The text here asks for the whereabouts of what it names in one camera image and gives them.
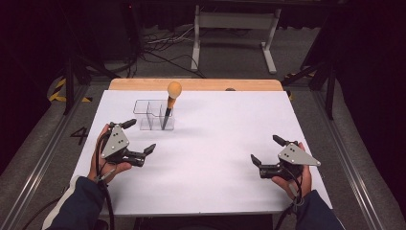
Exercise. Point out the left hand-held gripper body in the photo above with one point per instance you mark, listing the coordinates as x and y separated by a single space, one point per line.
115 142

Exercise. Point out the person's left hand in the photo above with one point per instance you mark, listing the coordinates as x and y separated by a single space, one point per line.
95 166

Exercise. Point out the person's right hand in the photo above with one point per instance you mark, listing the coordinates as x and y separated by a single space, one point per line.
305 183

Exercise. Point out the black tripod stand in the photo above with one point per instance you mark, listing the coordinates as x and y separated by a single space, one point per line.
70 83
330 92

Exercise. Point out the person's dark lap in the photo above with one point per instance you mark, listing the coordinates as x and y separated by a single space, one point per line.
204 223

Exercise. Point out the black tower case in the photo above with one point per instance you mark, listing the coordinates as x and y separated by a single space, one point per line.
132 32

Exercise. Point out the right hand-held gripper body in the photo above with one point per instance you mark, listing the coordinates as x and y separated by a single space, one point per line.
297 156

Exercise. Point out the aluminium floor rail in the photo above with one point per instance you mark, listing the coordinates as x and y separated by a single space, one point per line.
38 166
348 166

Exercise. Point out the clear plastic divided organizer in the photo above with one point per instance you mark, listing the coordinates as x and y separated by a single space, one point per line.
150 119

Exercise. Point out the white board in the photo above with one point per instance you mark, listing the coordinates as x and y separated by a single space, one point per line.
204 166

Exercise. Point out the white metal stand frame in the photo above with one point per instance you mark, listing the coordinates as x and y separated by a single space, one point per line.
234 20

